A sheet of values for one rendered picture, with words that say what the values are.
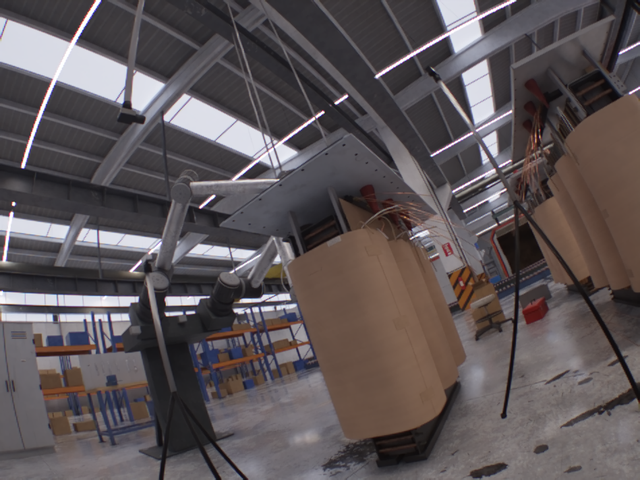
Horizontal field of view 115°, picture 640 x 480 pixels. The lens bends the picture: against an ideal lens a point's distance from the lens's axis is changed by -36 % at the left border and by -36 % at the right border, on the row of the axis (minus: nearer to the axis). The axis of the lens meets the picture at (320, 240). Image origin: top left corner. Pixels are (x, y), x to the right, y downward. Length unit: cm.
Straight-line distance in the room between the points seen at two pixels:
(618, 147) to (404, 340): 146
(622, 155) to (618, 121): 20
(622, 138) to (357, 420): 189
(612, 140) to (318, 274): 165
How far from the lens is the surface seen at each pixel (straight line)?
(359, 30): 1242
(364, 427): 143
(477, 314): 486
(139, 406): 936
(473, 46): 1618
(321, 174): 143
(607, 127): 193
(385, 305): 131
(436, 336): 178
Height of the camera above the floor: 66
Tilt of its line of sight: 18 degrees up
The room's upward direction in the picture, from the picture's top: 20 degrees counter-clockwise
